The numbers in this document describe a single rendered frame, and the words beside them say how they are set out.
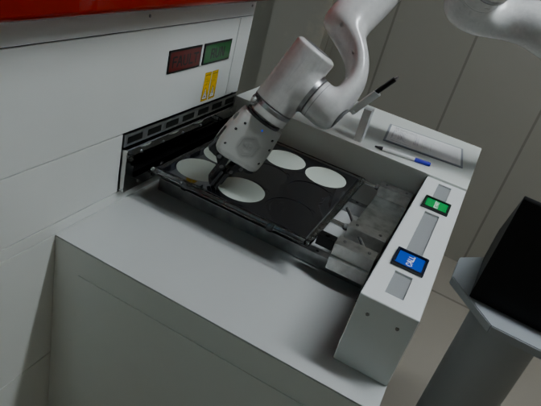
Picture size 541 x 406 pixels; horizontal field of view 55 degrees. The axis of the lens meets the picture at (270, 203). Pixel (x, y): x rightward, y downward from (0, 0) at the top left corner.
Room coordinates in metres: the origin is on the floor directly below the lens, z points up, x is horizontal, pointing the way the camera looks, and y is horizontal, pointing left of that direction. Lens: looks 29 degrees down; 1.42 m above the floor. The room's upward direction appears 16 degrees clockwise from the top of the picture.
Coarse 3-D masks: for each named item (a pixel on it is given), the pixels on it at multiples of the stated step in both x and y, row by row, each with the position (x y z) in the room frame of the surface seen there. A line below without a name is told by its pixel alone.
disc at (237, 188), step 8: (224, 184) 0.95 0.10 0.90; (232, 184) 0.96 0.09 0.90; (240, 184) 0.97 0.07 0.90; (248, 184) 0.98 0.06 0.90; (256, 184) 0.99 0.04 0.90; (224, 192) 0.92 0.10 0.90; (232, 192) 0.93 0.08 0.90; (240, 192) 0.94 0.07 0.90; (248, 192) 0.95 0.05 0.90; (256, 192) 0.96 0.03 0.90; (264, 192) 0.97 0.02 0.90; (240, 200) 0.91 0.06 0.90; (248, 200) 0.92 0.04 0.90; (256, 200) 0.93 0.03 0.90
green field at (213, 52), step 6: (228, 42) 1.22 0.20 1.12; (210, 48) 1.15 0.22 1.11; (216, 48) 1.18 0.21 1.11; (222, 48) 1.20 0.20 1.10; (228, 48) 1.23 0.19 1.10; (210, 54) 1.16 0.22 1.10; (216, 54) 1.18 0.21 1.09; (222, 54) 1.21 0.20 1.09; (228, 54) 1.24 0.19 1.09; (204, 60) 1.14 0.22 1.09; (210, 60) 1.16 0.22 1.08
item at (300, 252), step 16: (176, 192) 0.98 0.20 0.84; (192, 192) 0.97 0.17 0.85; (208, 208) 0.95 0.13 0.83; (224, 208) 0.94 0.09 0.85; (240, 224) 0.93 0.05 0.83; (256, 224) 0.92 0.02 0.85; (272, 240) 0.90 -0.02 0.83; (288, 240) 0.89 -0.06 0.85; (304, 256) 0.88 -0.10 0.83; (320, 256) 0.87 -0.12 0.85
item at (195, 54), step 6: (192, 48) 1.08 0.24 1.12; (198, 48) 1.10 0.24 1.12; (174, 54) 1.02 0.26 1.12; (180, 54) 1.04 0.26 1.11; (186, 54) 1.06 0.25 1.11; (192, 54) 1.09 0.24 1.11; (198, 54) 1.11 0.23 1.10; (174, 60) 1.02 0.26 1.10; (180, 60) 1.05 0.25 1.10; (186, 60) 1.07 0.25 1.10; (192, 60) 1.09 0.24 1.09; (198, 60) 1.11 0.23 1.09; (174, 66) 1.03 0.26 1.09; (180, 66) 1.05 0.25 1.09; (186, 66) 1.07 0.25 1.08
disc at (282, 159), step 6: (276, 150) 1.20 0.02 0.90; (270, 156) 1.15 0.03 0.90; (276, 156) 1.16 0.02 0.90; (282, 156) 1.17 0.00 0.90; (288, 156) 1.18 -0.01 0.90; (294, 156) 1.19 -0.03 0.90; (270, 162) 1.12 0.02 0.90; (276, 162) 1.13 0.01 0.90; (282, 162) 1.14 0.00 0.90; (288, 162) 1.15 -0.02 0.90; (294, 162) 1.16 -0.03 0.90; (300, 162) 1.17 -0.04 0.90; (288, 168) 1.11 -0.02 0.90; (294, 168) 1.12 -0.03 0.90; (300, 168) 1.13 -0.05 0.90
